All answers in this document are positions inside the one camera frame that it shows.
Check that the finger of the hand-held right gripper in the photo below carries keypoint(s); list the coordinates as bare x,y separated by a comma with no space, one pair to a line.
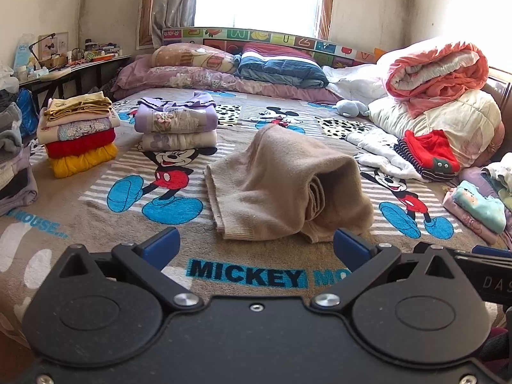
494,255

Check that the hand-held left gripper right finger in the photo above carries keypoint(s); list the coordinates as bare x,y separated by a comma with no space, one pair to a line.
351,248

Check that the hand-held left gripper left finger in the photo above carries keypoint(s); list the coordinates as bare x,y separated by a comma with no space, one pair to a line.
162,246

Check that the beige knit sweater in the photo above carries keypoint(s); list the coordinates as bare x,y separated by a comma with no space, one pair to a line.
280,172

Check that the pastel folded clothes pile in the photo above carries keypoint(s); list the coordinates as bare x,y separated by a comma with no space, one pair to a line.
466,218

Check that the cartoon mouse printed blanket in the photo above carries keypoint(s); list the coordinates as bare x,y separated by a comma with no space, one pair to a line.
132,224

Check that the teal cartoon folded garment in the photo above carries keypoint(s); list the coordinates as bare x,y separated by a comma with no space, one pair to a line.
480,206

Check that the white crumpled garment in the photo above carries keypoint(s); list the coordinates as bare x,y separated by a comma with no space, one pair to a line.
500,176

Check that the white quilted jacket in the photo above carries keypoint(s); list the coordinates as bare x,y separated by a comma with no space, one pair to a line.
380,148

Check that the navy striped garment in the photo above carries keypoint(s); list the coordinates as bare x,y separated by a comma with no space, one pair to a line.
416,164

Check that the cream folded garment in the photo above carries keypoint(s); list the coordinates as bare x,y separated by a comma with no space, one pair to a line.
180,140

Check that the red fleece garment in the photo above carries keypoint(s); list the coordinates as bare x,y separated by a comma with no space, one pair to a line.
430,148

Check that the red folded garment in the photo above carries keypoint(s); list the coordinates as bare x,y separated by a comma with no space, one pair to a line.
78,144

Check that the purple folded garment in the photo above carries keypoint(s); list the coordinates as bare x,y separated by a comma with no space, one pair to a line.
176,114

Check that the cream quilt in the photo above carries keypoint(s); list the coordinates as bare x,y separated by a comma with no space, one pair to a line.
460,124

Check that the blue plush toy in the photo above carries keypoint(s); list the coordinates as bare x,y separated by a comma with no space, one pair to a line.
350,107

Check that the lavender folded garment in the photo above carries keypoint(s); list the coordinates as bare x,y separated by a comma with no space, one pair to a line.
18,184

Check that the pale yellow folded garment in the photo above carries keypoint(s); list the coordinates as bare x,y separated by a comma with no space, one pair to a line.
78,106

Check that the white quilt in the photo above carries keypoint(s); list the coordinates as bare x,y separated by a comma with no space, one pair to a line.
356,80

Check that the floral purple quilt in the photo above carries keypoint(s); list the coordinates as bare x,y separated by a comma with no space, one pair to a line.
180,78

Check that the blue plastic bag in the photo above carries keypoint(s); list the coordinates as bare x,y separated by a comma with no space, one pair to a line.
27,112

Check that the yellow cartoon pillow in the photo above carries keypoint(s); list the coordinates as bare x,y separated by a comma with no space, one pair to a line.
192,58

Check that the pink rolled quilt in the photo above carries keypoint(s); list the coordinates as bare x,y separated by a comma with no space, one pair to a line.
436,72

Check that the grey folded garment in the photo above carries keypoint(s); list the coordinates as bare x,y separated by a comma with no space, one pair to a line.
10,128

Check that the blue and maroon quilt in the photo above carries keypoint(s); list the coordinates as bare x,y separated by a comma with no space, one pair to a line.
280,68

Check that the black desk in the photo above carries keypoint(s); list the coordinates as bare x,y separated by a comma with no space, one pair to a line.
68,74

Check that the colourful alphabet headboard mat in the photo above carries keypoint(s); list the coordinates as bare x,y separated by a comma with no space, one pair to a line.
304,42

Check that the white plastic bag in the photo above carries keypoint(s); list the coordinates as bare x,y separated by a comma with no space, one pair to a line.
8,78

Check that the black desk lamp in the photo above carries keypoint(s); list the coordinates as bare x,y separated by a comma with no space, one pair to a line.
38,48

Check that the grey starred curtain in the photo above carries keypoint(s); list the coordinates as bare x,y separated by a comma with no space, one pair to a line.
174,4

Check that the picture frame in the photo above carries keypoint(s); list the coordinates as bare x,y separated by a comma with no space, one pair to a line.
54,46

